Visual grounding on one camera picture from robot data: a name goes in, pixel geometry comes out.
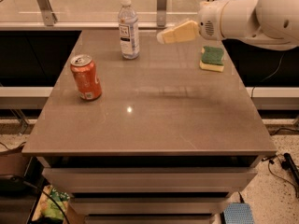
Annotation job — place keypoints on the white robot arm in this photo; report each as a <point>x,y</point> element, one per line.
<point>267,24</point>

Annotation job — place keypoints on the green and yellow sponge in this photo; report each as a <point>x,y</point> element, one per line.
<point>211,59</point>

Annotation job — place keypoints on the black power strip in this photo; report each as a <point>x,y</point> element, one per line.
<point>289,164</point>

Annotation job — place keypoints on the grey drawer cabinet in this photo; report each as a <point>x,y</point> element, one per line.
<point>166,142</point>

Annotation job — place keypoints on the clear plastic water bottle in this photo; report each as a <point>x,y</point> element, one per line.
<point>128,28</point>

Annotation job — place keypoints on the blue perforated box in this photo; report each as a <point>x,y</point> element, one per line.
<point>238,213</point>

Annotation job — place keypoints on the brown cardboard box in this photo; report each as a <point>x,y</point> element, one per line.
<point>13,164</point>

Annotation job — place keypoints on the metal railing post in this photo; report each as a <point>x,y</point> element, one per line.
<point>48,16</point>
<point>161,12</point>

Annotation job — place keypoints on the middle metal railing post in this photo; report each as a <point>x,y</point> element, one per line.
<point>161,12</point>

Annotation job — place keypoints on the green snack bag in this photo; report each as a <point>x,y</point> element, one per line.
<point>51,207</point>

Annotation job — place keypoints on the left metal railing post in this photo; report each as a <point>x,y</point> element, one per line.
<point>48,16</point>

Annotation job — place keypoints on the orange soda can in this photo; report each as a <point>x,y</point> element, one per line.
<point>85,75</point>

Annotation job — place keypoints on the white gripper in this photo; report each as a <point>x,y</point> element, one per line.
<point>209,20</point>

